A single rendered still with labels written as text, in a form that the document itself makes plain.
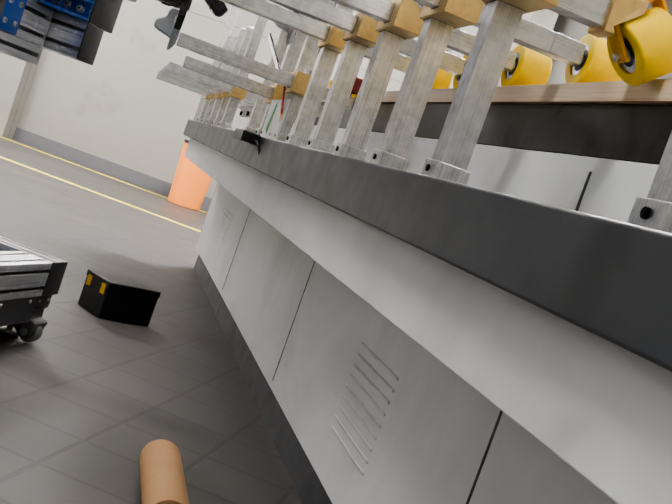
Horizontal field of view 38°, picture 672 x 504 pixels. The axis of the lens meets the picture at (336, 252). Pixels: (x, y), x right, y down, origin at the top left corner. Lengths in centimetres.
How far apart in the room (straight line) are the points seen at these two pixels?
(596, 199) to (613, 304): 60
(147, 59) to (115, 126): 69
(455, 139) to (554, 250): 41
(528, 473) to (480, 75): 48
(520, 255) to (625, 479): 22
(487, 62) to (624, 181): 22
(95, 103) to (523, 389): 891
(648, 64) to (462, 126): 22
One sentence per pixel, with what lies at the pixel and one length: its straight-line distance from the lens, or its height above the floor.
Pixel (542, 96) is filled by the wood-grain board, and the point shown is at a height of 88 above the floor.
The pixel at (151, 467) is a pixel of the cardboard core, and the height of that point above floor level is 7.
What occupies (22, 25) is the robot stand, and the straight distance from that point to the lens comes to 235.
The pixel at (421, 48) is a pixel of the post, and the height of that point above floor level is 87.
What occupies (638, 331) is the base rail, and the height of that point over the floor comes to 63.
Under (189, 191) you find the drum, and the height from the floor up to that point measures 14.
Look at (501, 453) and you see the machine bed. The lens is 130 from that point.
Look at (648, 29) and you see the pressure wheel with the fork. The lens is 121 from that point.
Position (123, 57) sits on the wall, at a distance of 959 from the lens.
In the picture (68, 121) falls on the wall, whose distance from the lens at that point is 972.
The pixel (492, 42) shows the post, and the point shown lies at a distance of 119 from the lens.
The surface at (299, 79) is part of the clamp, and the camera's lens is 232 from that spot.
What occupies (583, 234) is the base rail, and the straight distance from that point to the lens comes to 75.
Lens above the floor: 66
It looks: 4 degrees down
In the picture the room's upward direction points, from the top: 20 degrees clockwise
